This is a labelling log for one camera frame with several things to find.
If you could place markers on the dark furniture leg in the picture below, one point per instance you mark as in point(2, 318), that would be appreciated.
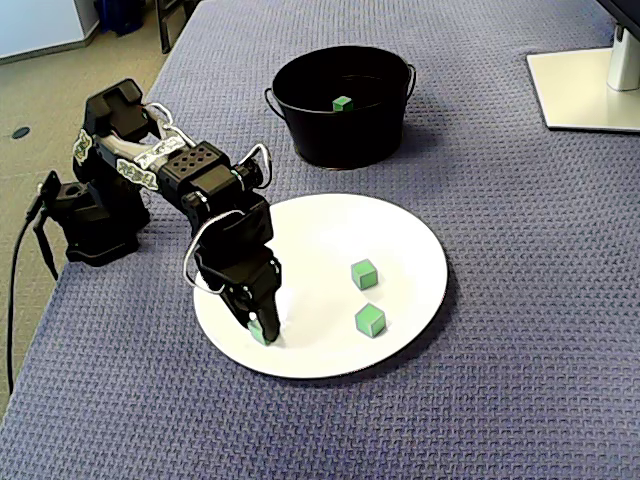
point(170, 25)

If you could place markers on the white panel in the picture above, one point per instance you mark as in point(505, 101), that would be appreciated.
point(35, 25)

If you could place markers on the black metal bucket container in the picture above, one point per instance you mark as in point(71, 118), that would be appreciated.
point(345, 140)

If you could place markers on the small green cube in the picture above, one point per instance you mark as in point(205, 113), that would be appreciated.
point(363, 274)
point(342, 103)
point(256, 334)
point(370, 320)

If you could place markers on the silver monitor stand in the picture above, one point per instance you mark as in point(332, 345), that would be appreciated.
point(575, 90)

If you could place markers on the white round plate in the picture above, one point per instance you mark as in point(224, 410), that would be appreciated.
point(320, 320)

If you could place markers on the blue woven table cloth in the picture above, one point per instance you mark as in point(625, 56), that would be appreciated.
point(500, 300)

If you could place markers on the black monitor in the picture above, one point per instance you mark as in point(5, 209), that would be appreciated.
point(627, 7)

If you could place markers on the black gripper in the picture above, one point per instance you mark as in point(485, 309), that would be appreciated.
point(248, 286)

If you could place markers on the blue bin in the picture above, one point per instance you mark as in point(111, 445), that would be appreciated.
point(120, 15)

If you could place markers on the black round floor cap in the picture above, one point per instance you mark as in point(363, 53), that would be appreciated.
point(21, 133)

